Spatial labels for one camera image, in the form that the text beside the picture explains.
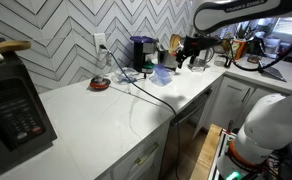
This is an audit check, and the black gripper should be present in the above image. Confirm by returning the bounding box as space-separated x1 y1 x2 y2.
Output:
175 34 221 70

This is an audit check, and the clear lidless lunch box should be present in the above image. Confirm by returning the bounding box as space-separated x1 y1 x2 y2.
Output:
112 67 141 85

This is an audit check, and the clear lunch box blue lid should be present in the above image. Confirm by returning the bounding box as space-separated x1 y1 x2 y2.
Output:
148 63 174 86

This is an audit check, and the black coffee maker purple lid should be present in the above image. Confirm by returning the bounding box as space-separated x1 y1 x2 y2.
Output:
129 35 158 75

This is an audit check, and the metal utensil holder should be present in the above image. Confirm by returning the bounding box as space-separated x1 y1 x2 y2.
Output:
158 49 180 71

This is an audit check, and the wooden spoons bundle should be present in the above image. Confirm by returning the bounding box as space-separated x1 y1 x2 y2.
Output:
168 33 184 54

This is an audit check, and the glass electric kettle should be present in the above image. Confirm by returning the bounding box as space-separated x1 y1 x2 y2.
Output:
187 46 216 73

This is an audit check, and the orange container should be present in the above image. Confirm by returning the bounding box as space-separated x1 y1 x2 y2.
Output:
231 38 249 61

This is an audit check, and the small round coaster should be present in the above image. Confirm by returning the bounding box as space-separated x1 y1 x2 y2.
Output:
247 54 262 65

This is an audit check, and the dark tablet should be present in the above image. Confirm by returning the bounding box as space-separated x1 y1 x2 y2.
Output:
258 65 288 83

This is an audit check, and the wooden cart top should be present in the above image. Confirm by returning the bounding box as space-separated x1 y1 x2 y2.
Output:
189 123 224 180

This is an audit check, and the black microwave oven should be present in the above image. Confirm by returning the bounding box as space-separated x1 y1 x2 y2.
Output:
0 35 58 178

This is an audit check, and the black power cable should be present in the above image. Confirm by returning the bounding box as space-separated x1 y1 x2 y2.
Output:
99 43 182 180

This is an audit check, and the dishwasher front with handle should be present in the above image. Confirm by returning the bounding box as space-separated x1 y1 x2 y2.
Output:
169 87 215 180

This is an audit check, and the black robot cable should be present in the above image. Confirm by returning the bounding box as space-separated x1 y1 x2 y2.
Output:
223 32 292 74

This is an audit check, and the dark cabinet door handle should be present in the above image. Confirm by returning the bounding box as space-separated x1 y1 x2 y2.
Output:
241 87 252 104

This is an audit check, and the white wall outlet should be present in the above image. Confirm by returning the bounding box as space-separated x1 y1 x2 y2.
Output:
93 32 108 54

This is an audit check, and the gold drawer handle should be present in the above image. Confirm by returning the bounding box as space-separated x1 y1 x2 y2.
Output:
133 142 161 166

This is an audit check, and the wooden utensil handle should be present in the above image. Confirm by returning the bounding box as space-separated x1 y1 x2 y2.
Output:
0 40 32 55

